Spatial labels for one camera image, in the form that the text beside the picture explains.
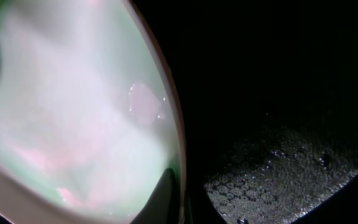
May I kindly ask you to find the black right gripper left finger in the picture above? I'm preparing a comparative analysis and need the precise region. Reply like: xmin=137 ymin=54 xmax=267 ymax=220
xmin=131 ymin=168 xmax=178 ymax=224

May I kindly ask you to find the white plate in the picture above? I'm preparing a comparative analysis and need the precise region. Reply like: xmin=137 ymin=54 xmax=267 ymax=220
xmin=0 ymin=0 xmax=186 ymax=223

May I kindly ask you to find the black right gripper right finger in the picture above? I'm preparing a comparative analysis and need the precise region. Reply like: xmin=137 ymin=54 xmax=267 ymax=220
xmin=186 ymin=187 xmax=226 ymax=224

